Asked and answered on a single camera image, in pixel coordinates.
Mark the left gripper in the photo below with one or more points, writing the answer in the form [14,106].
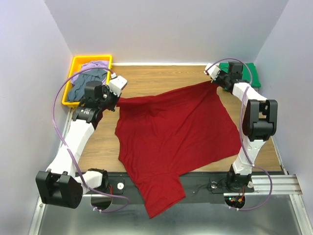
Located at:
[116,99]

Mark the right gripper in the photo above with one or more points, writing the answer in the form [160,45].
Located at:
[216,81]

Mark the red t shirt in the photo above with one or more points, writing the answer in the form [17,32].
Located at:
[165,136]

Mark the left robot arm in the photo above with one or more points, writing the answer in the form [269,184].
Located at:
[58,185]

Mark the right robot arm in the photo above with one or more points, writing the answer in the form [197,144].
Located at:
[258,121]

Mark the folded green t shirt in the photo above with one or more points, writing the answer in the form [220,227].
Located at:
[245,74]

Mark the grey-blue t shirt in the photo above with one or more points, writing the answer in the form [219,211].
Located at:
[78,87]

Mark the lavender t shirt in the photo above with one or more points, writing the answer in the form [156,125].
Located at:
[93,64]

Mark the yellow plastic bin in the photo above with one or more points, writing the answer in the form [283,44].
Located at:
[76,65]

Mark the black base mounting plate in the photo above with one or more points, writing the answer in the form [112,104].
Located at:
[199,187]

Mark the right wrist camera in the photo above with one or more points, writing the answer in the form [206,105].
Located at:
[212,70]

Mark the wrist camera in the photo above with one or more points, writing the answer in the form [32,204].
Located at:
[117,84]
[212,70]

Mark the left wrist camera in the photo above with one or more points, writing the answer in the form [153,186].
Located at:
[117,84]

